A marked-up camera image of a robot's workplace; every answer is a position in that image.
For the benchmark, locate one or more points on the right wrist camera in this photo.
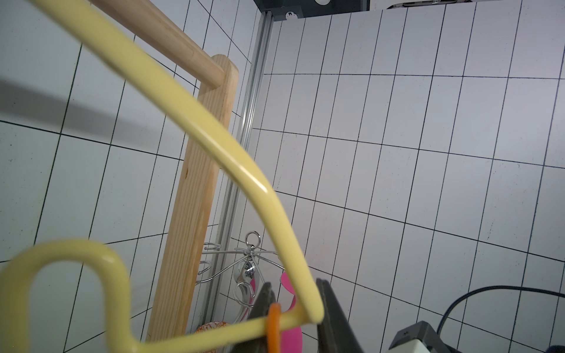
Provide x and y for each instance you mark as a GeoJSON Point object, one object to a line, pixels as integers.
{"type": "Point", "coordinates": [419, 337]}

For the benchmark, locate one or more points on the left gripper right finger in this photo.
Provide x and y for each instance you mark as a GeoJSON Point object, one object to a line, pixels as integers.
{"type": "Point", "coordinates": [334, 333]}

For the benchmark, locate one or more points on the chrome glass holder stand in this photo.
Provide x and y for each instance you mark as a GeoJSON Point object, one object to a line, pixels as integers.
{"type": "Point", "coordinates": [245, 270]}

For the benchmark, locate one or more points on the yellow clothes hanger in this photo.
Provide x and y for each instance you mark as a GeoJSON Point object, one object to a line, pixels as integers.
{"type": "Point", "coordinates": [94, 128]}

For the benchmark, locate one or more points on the wooden hanging rack frame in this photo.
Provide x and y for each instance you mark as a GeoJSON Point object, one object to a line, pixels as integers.
{"type": "Point", "coordinates": [219, 80]}

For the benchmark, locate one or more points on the orange clothespin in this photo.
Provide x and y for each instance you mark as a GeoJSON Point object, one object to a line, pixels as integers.
{"type": "Point", "coordinates": [273, 335]}

